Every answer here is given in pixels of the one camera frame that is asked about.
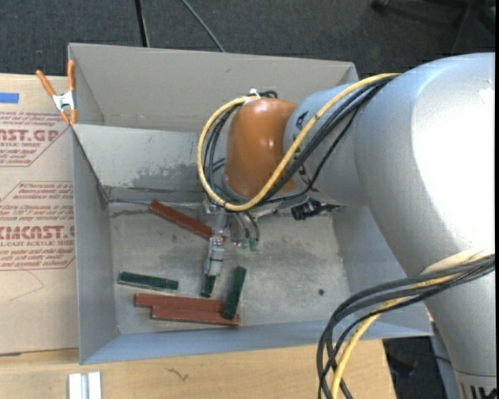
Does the black cylinder on white bracket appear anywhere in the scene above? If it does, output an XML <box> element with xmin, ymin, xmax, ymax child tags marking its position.
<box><xmin>290</xmin><ymin>199</ymin><xmax>330</xmax><ymax>221</ymax></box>

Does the dark green block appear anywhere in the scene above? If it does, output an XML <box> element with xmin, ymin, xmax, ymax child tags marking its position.
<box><xmin>222</xmin><ymin>265</ymin><xmax>248</xmax><ymax>321</ymax></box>
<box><xmin>199</xmin><ymin>273</ymin><xmax>218</xmax><ymax>299</ymax></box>
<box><xmin>116</xmin><ymin>271</ymin><xmax>180</xmax><ymax>293</ymax></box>

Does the red-brown flat block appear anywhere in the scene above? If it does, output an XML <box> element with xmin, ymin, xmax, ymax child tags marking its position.
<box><xmin>149</xmin><ymin>199</ymin><xmax>228</xmax><ymax>243</ymax></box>
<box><xmin>133</xmin><ymin>293</ymin><xmax>226</xmax><ymax>313</ymax></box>
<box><xmin>150</xmin><ymin>305</ymin><xmax>241</xmax><ymax>328</ymax></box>

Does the grey metal bin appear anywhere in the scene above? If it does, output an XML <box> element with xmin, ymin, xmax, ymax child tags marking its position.
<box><xmin>67</xmin><ymin>42</ymin><xmax>436</xmax><ymax>366</ymax></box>

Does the brown cardboard board, red print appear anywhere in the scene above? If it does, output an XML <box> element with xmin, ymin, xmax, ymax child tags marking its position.
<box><xmin>0</xmin><ymin>71</ymin><xmax>81</xmax><ymax>357</ymax></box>

